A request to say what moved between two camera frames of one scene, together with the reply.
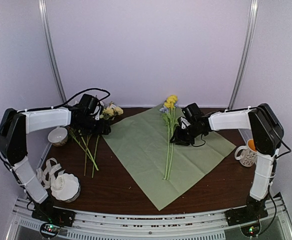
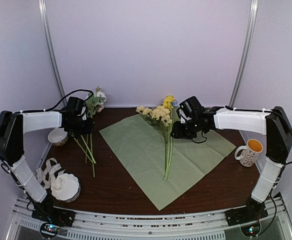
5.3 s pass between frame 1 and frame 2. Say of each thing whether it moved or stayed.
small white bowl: stayed
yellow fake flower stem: stayed
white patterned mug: stayed
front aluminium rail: stayed
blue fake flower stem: moved
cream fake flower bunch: moved
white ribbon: stayed
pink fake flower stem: moved
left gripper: moved
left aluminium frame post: stayed
